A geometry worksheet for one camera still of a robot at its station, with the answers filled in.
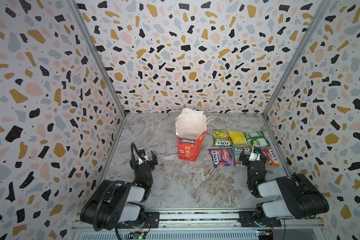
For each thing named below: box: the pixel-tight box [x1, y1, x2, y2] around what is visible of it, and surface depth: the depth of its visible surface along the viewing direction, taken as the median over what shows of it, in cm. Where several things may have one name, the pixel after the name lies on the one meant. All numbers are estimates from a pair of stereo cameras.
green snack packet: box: [244, 130, 271, 147], surface depth 105 cm
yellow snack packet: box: [227, 130, 249, 146], surface depth 103 cm
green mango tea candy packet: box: [212, 129, 233, 147], surface depth 106 cm
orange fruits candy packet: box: [260, 147, 280, 167], surface depth 96 cm
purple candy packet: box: [208, 148, 236, 168], surface depth 97 cm
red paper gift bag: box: [175, 108, 217, 162], surface depth 89 cm
